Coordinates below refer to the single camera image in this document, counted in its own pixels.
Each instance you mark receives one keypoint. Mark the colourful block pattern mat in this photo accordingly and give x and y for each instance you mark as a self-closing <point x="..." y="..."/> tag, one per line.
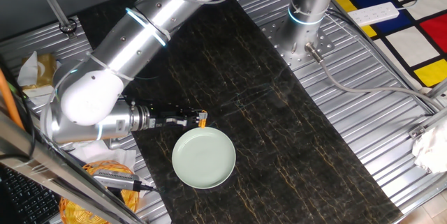
<point x="412" y="42"/>

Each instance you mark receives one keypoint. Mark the black keyboard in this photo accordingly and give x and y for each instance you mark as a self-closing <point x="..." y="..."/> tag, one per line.
<point x="28" y="199"/>

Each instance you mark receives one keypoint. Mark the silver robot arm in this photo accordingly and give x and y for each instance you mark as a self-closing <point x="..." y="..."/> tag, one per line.
<point x="122" y="49"/>

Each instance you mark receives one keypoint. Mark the orange clothespin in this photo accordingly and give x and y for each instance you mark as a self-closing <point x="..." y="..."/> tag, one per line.
<point x="203" y="118"/>

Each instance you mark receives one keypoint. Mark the pale green plate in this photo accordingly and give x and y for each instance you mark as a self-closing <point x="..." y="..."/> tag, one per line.
<point x="203" y="157"/>

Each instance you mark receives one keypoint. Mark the white power strip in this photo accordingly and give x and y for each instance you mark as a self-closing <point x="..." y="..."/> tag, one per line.
<point x="373" y="14"/>

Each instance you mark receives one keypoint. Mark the black marble pattern mat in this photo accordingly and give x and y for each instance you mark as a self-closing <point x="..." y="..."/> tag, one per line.
<point x="279" y="147"/>

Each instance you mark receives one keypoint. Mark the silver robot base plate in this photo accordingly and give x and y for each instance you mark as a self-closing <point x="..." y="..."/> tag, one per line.
<point x="324" y="46"/>

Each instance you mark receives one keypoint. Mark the long silver camera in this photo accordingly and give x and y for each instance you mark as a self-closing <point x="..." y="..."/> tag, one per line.
<point x="115" y="179"/>

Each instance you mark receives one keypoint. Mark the aluminium frame beam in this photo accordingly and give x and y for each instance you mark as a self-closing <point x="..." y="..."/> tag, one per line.
<point x="52" y="168"/>

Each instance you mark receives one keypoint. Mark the white cloth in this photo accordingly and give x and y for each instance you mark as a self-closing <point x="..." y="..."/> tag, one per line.
<point x="431" y="147"/>

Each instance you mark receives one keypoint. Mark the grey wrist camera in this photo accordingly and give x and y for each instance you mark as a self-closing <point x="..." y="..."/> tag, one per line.
<point x="114" y="143"/>

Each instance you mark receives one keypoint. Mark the white paper towel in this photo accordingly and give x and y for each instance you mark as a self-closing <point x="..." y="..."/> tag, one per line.
<point x="108" y="154"/>

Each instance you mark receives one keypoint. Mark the thin metal pole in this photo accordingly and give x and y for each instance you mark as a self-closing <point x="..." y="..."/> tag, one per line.
<point x="52" y="2"/>

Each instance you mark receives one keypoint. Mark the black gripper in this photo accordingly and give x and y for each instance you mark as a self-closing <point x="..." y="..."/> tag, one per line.
<point x="166" y="117"/>

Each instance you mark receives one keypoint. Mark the orange pole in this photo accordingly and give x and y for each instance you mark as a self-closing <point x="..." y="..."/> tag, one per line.
<point x="8" y="102"/>

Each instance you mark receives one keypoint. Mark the orange wicker basket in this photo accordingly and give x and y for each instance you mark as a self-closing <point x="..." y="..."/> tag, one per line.
<point x="70" y="213"/>

